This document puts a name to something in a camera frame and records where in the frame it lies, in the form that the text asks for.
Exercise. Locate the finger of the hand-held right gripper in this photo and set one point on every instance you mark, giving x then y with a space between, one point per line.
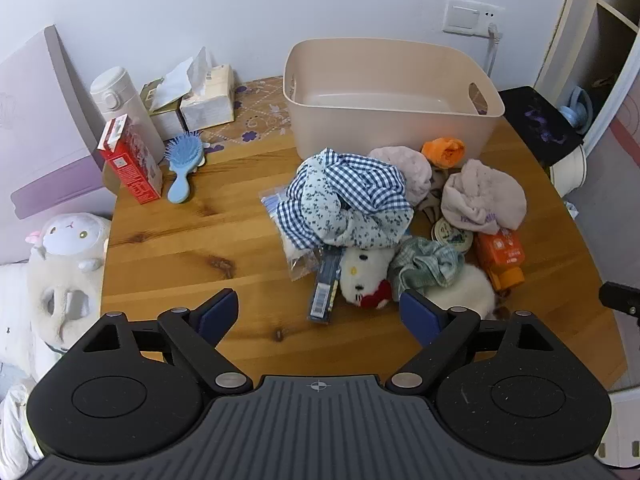
620 296

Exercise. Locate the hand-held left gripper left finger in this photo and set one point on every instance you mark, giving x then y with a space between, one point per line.
220 310

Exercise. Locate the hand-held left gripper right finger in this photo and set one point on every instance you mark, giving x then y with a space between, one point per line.
417 317

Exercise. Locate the green checked scrunchie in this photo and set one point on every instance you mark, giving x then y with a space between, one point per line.
425 265

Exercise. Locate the white fluffy toy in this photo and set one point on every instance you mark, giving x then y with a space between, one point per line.
472 290

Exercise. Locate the white cat plush toy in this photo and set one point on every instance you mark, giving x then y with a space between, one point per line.
362 270

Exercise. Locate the round metal tin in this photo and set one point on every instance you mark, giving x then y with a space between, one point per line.
450 235

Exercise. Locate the dark blue tube box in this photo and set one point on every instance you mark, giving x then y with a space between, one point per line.
322 295

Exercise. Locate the orange plastic bottle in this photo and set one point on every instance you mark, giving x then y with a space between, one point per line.
500 255

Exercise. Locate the plain pink fluffy cloth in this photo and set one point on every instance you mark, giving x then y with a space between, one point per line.
407 170

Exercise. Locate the orange sock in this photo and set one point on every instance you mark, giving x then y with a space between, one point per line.
440 152

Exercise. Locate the beige plastic bin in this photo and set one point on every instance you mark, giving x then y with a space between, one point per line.
380 125

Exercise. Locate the wooden desktop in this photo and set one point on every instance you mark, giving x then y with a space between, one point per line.
200 240

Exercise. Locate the clear plastic packet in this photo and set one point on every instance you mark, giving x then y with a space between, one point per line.
295 255

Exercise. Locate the beige hair claw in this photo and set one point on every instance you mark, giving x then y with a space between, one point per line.
430 207

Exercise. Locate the pink fluffy cloth purple embroidery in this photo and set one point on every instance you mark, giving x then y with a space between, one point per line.
480 200

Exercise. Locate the white round bucket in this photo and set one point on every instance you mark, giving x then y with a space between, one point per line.
570 170

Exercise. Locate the blue gingham floral cloth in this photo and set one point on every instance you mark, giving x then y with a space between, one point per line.
345 185

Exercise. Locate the blue hairbrush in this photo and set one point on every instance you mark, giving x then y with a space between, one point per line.
182 155

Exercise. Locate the red carton box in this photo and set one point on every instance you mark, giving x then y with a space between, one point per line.
135 170

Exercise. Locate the white plush sheep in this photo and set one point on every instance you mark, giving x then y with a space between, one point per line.
70 232

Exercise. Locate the light blue plastic object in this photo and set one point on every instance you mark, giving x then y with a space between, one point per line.
575 115

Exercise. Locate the white plush pillow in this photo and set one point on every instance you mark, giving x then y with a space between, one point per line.
30 320

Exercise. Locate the floral table mat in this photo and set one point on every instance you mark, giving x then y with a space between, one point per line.
255 120

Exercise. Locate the black stool purple print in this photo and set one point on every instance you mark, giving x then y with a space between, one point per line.
540 120

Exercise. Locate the white thermos bottle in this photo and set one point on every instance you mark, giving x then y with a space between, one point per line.
125 105

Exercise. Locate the lilac white board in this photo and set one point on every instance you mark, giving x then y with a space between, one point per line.
45 135

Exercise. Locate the white wall socket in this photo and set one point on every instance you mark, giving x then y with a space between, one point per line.
465 15

